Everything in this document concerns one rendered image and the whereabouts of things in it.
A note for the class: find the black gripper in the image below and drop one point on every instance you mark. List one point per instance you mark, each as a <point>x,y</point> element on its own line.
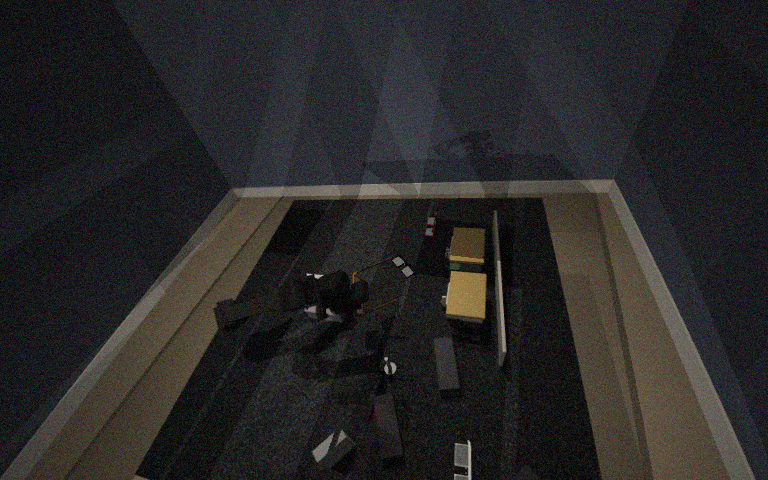
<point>345,302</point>

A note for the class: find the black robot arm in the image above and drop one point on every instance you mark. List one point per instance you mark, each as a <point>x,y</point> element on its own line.
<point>294,295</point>

